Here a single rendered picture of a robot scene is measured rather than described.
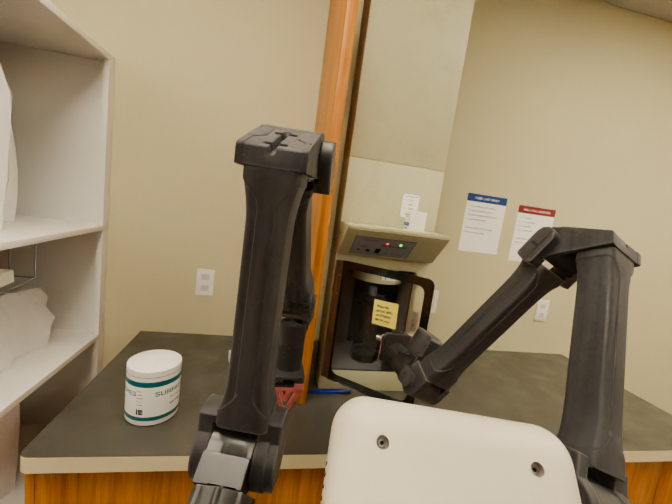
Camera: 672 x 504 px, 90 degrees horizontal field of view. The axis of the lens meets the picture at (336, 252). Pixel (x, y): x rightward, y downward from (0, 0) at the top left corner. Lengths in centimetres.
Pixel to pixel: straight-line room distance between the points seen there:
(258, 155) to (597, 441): 51
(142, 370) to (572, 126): 201
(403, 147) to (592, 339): 76
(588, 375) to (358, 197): 75
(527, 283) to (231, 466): 54
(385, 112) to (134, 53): 98
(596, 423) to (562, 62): 175
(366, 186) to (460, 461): 88
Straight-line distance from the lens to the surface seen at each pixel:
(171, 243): 155
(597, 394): 57
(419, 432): 33
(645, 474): 166
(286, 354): 76
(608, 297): 62
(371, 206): 109
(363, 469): 32
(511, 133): 187
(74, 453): 105
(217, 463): 46
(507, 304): 70
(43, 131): 170
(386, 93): 115
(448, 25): 128
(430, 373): 75
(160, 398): 104
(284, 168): 36
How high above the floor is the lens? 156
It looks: 8 degrees down
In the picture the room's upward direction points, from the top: 8 degrees clockwise
